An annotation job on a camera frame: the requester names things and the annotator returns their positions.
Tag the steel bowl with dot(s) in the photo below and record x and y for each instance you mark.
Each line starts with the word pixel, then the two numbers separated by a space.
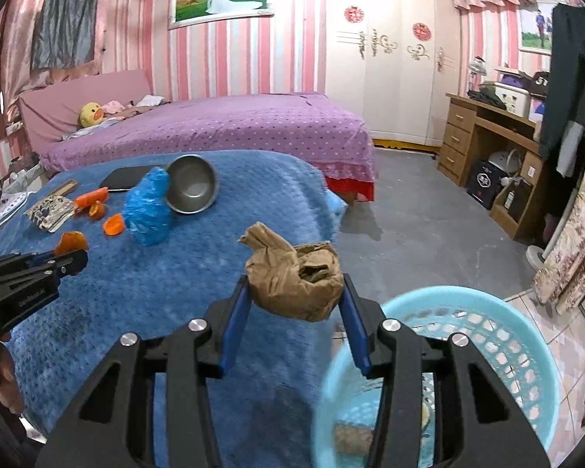
pixel 192 187

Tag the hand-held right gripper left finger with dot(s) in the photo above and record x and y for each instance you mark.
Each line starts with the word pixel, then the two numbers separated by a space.
pixel 234 321

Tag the black carton with label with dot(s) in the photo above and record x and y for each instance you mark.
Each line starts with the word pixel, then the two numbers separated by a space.
pixel 485 180

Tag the hanging black clothing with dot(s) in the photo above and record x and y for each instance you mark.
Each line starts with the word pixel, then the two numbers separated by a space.
pixel 568 83

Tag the small couple wall poster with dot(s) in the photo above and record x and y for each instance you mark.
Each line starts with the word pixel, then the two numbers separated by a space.
pixel 534 29

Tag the pink covered headboard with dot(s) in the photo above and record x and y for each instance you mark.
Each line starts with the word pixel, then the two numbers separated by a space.
pixel 58 102

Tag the grey window curtain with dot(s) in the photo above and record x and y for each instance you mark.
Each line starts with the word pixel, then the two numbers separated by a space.
pixel 66 14

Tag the black printed box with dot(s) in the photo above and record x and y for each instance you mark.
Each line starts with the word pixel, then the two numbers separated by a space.
pixel 538 83

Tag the patterned snack packet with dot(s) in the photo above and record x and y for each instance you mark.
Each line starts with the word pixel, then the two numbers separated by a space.
pixel 48 212

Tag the purple dotted bed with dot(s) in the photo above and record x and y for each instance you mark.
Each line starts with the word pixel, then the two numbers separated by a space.
pixel 234 131

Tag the blue and floral door curtain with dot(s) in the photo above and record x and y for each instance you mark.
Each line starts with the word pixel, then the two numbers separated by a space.
pixel 573 234

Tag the desk lamp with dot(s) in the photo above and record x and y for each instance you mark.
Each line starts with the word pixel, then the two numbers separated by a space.
pixel 477 70

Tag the yellow duck plush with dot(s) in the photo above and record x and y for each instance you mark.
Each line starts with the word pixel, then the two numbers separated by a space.
pixel 90 115

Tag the pink satin curtain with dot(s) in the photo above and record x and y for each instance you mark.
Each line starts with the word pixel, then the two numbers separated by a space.
pixel 17 44

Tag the white fan base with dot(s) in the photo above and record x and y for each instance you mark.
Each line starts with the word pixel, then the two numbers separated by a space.
pixel 536 256

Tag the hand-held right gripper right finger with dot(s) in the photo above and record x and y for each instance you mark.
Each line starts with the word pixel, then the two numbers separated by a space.
pixel 353 321

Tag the white storage box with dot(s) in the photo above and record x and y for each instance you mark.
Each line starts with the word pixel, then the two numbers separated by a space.
pixel 514 100

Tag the pink plush toy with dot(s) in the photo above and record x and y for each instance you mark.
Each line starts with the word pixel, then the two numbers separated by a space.
pixel 112 107

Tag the dotted ironing board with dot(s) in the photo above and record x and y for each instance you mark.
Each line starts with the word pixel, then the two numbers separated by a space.
pixel 2 214

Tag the blue plastic bag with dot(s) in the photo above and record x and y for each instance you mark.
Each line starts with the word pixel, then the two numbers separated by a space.
pixel 146 214

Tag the wooden desk with drawers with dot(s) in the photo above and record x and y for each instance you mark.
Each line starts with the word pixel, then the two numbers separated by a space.
pixel 460 131

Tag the orange peel piece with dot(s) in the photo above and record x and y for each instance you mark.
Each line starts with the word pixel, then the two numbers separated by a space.
pixel 72 243

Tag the dark clothing pile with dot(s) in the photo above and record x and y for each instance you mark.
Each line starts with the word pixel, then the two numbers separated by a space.
pixel 487 97

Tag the large brown paper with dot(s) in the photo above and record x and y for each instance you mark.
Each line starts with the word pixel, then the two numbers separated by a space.
pixel 292 278

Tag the orange plastic lid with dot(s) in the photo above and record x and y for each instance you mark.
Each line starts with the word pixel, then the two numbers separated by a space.
pixel 113 225

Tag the white cloth item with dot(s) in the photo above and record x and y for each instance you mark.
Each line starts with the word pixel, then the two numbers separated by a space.
pixel 151 100

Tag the light blue plastic basket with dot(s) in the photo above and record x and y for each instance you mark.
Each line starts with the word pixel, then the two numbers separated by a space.
pixel 516 331

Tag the white helmet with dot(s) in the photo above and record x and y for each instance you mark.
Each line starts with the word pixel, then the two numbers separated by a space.
pixel 504 162

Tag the person's left hand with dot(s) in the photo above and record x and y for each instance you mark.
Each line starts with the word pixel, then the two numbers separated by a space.
pixel 7 375

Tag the white wardrobe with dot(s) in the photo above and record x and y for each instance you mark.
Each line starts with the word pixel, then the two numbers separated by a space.
pixel 395 92

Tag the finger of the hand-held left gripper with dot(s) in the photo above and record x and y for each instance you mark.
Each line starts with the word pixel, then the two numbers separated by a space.
pixel 68 263
pixel 34 257

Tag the orange carrot piece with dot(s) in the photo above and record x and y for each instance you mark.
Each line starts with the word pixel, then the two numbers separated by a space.
pixel 91 198

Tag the purple box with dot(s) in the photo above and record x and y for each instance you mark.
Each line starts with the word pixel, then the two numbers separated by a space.
pixel 513 78

